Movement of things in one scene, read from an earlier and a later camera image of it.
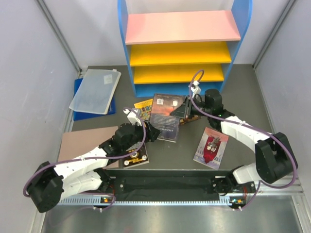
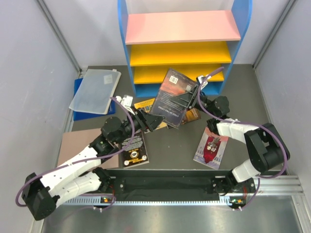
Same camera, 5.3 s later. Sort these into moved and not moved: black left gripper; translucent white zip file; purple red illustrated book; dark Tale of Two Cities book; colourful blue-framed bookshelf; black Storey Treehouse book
Moved: dark Tale of Two Cities book; black left gripper
Not moved: purple red illustrated book; colourful blue-framed bookshelf; translucent white zip file; black Storey Treehouse book
